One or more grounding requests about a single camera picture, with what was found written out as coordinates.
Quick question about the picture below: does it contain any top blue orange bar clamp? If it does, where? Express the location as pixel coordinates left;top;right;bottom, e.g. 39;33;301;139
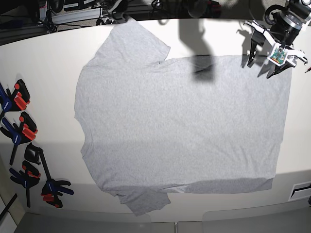
0;79;30;119

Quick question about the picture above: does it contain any grey T-shirt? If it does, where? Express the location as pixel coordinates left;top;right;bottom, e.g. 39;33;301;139
74;19;292;216

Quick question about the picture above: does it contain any black strip at table corner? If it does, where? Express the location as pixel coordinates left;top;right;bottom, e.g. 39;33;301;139
0;193;17;221

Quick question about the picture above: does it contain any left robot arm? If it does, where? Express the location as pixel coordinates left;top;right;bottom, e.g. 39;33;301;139
245;0;311;79

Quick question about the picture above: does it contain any blue orange bar clamp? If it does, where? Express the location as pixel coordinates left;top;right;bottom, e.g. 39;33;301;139
9;160;41;208
0;111;37;166
0;79;30;119

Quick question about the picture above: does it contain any long black bar clamp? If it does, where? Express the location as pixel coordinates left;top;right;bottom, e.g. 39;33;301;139
24;143;74;208

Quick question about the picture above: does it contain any white label with black mark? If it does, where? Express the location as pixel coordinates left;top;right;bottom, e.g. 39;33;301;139
288;182;311;201

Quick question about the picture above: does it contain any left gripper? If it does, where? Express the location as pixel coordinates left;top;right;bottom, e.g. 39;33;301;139
247;15;302;79

